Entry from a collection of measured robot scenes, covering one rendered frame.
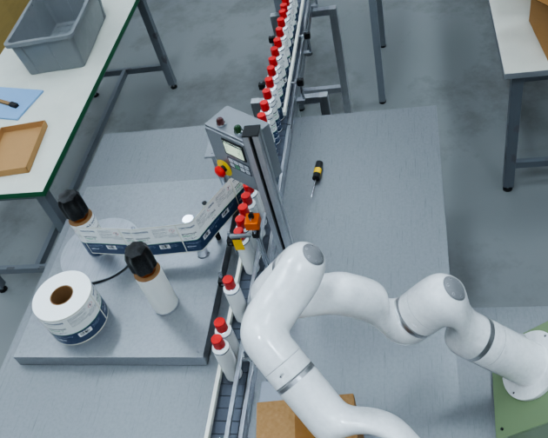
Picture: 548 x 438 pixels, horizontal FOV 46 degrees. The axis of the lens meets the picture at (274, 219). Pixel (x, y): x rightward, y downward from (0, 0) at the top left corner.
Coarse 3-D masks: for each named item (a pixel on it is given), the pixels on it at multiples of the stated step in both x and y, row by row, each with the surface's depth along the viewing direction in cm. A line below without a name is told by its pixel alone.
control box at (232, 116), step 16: (224, 112) 181; (240, 112) 180; (208, 128) 179; (224, 128) 176; (240, 144) 172; (272, 144) 179; (224, 160) 185; (240, 160) 178; (272, 160) 181; (240, 176) 185
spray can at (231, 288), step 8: (224, 280) 191; (232, 280) 190; (224, 288) 194; (232, 288) 192; (240, 288) 195; (232, 296) 193; (240, 296) 195; (232, 304) 196; (240, 304) 197; (240, 312) 199; (240, 320) 202
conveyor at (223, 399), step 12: (276, 180) 246; (264, 228) 230; (264, 240) 226; (240, 324) 204; (228, 384) 190; (240, 384) 190; (228, 396) 188; (240, 396) 187; (216, 408) 186; (228, 408) 185; (240, 408) 185; (216, 420) 183; (240, 420) 184; (216, 432) 181
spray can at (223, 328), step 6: (222, 318) 181; (216, 324) 180; (222, 324) 180; (228, 324) 185; (216, 330) 184; (222, 330) 181; (228, 330) 183; (222, 336) 182; (228, 336) 183; (234, 336) 186; (234, 342) 186; (234, 348) 188; (234, 354) 189
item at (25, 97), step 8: (0, 88) 350; (8, 88) 348; (16, 88) 346; (0, 96) 343; (8, 96) 342; (16, 96) 340; (24, 96) 338; (32, 96) 337; (0, 104) 338; (24, 104) 333; (0, 112) 333; (8, 112) 331; (16, 112) 330; (24, 112) 330; (16, 120) 326
